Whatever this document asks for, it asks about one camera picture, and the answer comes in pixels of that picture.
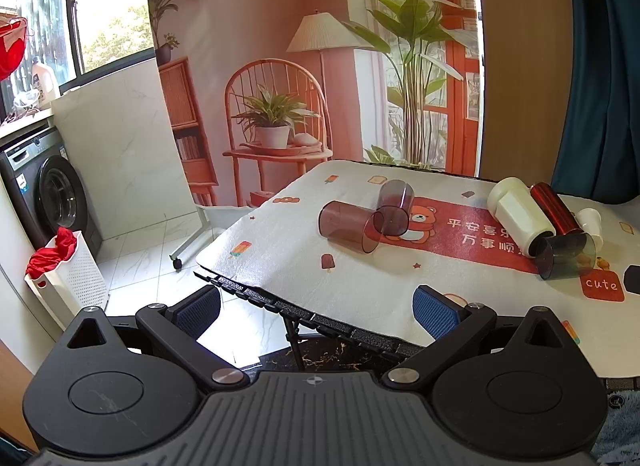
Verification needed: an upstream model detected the white rolling stand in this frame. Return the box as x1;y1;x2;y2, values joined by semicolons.
169;203;252;269

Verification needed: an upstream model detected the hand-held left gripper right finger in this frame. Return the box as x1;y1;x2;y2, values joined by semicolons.
381;284;575;390

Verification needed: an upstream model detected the small white paper cup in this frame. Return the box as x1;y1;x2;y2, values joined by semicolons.
574;208;604;253

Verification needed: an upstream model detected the window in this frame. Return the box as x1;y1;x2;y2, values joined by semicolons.
0;0;157;112

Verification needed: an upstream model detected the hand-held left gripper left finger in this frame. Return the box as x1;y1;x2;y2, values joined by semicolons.
64;285;251;390

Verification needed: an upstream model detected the brown transparent cup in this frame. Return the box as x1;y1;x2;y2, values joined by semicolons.
373;179;417;237
319;200;387;255

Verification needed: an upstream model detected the red cloth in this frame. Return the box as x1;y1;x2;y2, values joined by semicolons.
27;226;79;277

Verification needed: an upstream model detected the dark grey transparent cup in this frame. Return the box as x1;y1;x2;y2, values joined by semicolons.
530;230;599;281

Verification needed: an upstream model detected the red hanging basket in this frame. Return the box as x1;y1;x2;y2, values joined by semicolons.
0;14;29;82

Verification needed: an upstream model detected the white plastic jug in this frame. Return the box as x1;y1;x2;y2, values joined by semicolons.
30;59;59;108

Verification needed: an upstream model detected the grey washing machine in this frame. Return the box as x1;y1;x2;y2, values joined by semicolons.
0;126;104;261

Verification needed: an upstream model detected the printed bear table mat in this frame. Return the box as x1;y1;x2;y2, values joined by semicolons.
195;160;640;380

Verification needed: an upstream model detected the white laundry basket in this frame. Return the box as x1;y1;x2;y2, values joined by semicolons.
24;233;110;331

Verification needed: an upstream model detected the blue fluffy rug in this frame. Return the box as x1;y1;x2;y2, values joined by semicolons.
594;378;640;466

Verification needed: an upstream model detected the blue curtain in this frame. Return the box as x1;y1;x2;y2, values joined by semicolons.
550;0;640;205

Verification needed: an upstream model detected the cream white tall cup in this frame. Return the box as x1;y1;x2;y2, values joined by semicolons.
487;176;557;257

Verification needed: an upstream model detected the red metallic cup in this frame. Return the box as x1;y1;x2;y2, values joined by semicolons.
529;182;587;237

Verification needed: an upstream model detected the wall poster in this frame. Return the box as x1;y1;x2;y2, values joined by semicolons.
144;0;484;209

